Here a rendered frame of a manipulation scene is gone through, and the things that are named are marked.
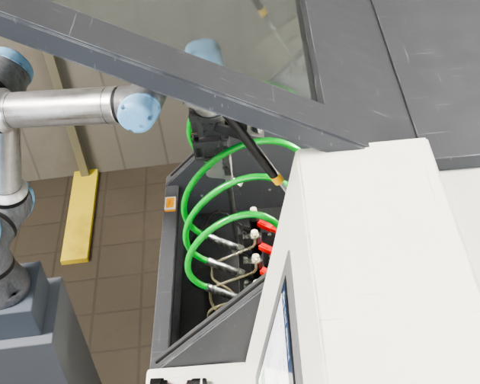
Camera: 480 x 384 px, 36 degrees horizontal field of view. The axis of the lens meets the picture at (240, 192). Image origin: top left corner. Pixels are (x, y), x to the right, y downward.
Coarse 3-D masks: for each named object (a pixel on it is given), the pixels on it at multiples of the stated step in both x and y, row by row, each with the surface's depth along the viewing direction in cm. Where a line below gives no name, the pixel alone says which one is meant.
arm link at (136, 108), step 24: (0, 96) 154; (24, 96) 153; (48, 96) 151; (72, 96) 149; (96, 96) 148; (120, 96) 146; (144, 96) 145; (0, 120) 154; (24, 120) 153; (48, 120) 152; (72, 120) 151; (96, 120) 150; (120, 120) 146; (144, 120) 144
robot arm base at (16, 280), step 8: (16, 264) 194; (8, 272) 190; (16, 272) 193; (24, 272) 197; (0, 280) 189; (8, 280) 191; (16, 280) 193; (24, 280) 196; (0, 288) 190; (8, 288) 192; (16, 288) 193; (24, 288) 195; (0, 296) 191; (8, 296) 192; (16, 296) 193; (0, 304) 192; (8, 304) 193
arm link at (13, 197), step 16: (0, 48) 168; (0, 64) 164; (16, 64) 167; (0, 80) 161; (16, 80) 166; (16, 128) 177; (0, 144) 177; (16, 144) 180; (0, 160) 181; (16, 160) 183; (0, 176) 184; (16, 176) 187; (0, 192) 188; (16, 192) 190; (32, 192) 200; (0, 208) 190; (16, 208) 192; (32, 208) 201; (16, 224) 192
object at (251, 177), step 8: (240, 176) 154; (248, 176) 154; (256, 176) 154; (264, 176) 154; (224, 184) 155; (232, 184) 155; (216, 192) 156; (200, 200) 158; (208, 200) 157; (200, 208) 159; (192, 216) 160; (184, 224) 162; (184, 232) 163; (184, 240) 165; (200, 256) 169; (208, 264) 170; (216, 264) 170; (224, 264) 171; (232, 272) 171; (240, 272) 172
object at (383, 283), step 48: (384, 144) 124; (288, 192) 129; (336, 192) 116; (384, 192) 115; (432, 192) 114; (288, 240) 125; (336, 240) 108; (384, 240) 107; (432, 240) 106; (336, 288) 101; (384, 288) 100; (432, 288) 100; (336, 336) 95; (384, 336) 94; (432, 336) 94
